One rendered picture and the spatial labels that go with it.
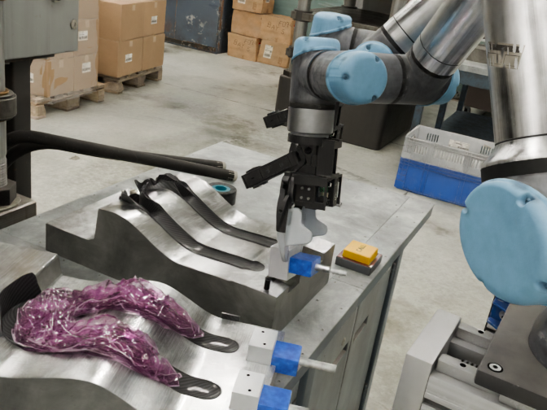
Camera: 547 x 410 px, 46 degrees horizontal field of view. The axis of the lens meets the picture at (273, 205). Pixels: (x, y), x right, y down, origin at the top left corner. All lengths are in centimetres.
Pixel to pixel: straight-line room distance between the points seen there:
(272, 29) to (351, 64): 689
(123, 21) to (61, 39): 386
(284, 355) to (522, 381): 37
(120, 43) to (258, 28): 259
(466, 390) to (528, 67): 38
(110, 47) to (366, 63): 484
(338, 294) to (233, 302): 26
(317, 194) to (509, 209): 51
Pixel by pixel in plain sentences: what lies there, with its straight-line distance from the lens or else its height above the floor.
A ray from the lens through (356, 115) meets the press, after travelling 507.
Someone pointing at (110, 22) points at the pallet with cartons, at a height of 59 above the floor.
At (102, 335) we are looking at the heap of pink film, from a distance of 90.
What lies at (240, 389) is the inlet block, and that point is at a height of 88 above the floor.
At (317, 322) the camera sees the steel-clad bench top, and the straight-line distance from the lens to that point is 119.
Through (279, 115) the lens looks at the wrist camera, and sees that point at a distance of 135.
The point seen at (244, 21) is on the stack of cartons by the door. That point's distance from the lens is 796.
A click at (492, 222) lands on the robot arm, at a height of 122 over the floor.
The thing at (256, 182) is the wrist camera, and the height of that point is 104.
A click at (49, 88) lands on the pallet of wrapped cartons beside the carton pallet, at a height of 21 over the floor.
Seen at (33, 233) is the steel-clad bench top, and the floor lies 80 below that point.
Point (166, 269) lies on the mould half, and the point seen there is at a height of 86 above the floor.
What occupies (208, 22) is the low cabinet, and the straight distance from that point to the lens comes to 806.
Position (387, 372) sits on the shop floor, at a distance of 251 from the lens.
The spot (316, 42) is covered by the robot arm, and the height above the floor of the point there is 129.
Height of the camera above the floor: 143
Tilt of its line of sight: 23 degrees down
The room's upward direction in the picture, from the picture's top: 8 degrees clockwise
